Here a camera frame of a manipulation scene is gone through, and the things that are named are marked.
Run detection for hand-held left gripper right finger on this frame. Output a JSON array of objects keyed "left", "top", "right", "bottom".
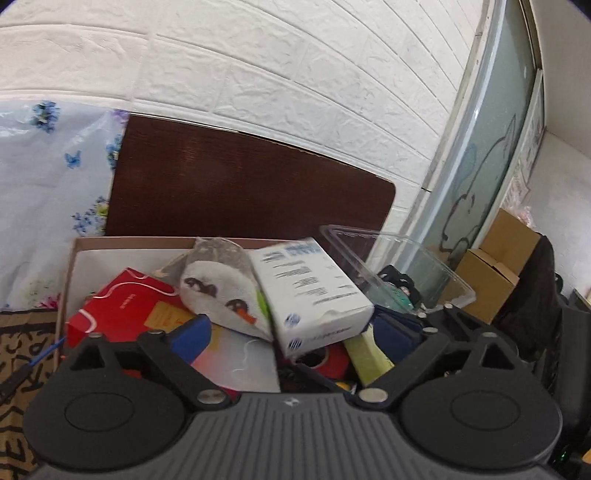
[{"left": 355, "top": 302, "right": 525, "bottom": 409}]

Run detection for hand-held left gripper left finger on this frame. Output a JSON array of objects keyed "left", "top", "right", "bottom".
[{"left": 69, "top": 314, "right": 230, "bottom": 411}]

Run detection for yellow-green medicine box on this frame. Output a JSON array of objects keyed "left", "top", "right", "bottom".
[{"left": 344, "top": 325, "right": 397, "bottom": 387}]

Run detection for white medicine box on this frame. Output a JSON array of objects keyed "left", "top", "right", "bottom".
[{"left": 248, "top": 237, "right": 376, "bottom": 360}]

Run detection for green plastic object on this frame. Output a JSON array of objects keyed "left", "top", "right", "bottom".
[{"left": 381, "top": 281, "right": 419, "bottom": 313}]

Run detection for bagged white printed socks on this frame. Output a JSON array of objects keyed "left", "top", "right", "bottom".
[{"left": 157, "top": 237, "right": 275, "bottom": 343}]

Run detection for red tape roll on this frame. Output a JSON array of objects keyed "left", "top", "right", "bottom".
[{"left": 295, "top": 344, "right": 354, "bottom": 381}]

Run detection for white pink paper card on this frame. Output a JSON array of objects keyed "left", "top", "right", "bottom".
[{"left": 191, "top": 323, "right": 282, "bottom": 394}]

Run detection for red box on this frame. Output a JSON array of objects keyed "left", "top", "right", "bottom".
[{"left": 65, "top": 267, "right": 204, "bottom": 358}]

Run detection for clear plastic container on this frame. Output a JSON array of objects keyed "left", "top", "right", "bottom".
[{"left": 320, "top": 224, "right": 477, "bottom": 319}]

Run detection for small brown cardboard box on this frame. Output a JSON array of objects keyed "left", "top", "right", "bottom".
[
  {"left": 455, "top": 248, "right": 522, "bottom": 326},
  {"left": 480, "top": 208, "right": 542, "bottom": 278}
]

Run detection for dark garment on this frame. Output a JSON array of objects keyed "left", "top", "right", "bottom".
[{"left": 496, "top": 235, "right": 566, "bottom": 363}]

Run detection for blue black pen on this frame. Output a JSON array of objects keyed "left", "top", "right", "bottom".
[{"left": 0, "top": 337, "right": 66, "bottom": 402}]

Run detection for dark brown wooden board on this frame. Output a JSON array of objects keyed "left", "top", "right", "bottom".
[{"left": 104, "top": 113, "right": 397, "bottom": 241}]

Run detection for tan black patterned cloth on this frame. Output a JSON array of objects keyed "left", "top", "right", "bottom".
[{"left": 0, "top": 309, "right": 63, "bottom": 476}]

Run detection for black electronic device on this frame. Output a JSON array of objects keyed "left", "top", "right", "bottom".
[{"left": 551, "top": 288, "right": 591, "bottom": 480}]

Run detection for blue floral cloth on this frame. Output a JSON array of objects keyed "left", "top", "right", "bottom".
[{"left": 0, "top": 99, "right": 130, "bottom": 311}]

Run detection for black strap object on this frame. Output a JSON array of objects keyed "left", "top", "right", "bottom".
[{"left": 376, "top": 265, "right": 423, "bottom": 301}]

